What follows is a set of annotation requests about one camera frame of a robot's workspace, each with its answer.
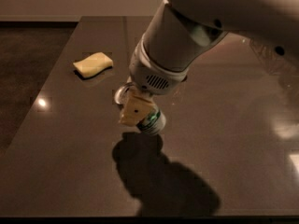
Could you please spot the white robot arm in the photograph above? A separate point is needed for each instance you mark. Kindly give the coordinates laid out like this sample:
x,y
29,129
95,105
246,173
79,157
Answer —
x,y
181,30

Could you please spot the white green 7up can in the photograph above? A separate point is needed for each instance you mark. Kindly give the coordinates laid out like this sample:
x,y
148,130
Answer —
x,y
139,110

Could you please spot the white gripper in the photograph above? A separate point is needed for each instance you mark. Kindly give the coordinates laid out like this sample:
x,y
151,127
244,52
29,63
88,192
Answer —
x,y
149,76

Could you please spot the yellow sponge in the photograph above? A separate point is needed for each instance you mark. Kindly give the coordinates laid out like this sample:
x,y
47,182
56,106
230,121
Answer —
x,y
93,65

